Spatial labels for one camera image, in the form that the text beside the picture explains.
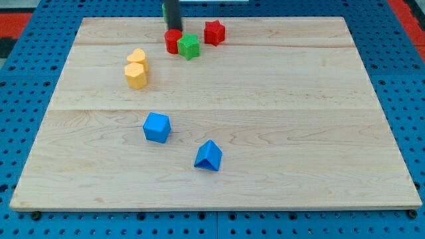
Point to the yellow hexagon block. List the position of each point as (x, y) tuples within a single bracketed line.
[(135, 75)]

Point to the yellow heart block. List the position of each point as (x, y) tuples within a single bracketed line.
[(139, 56)]

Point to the blue triangular prism block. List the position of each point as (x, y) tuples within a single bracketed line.
[(208, 156)]

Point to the blue cube block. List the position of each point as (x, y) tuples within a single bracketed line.
[(157, 127)]

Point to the light wooden board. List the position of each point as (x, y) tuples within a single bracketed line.
[(287, 100)]

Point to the green star block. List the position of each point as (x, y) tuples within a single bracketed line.
[(189, 46)]

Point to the red star block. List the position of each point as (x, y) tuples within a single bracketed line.
[(214, 32)]

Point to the red cylinder block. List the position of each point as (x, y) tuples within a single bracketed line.
[(171, 37)]

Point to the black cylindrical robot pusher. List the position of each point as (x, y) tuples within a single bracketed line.
[(173, 14)]

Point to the green block behind pusher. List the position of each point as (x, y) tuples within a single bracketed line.
[(164, 12)]

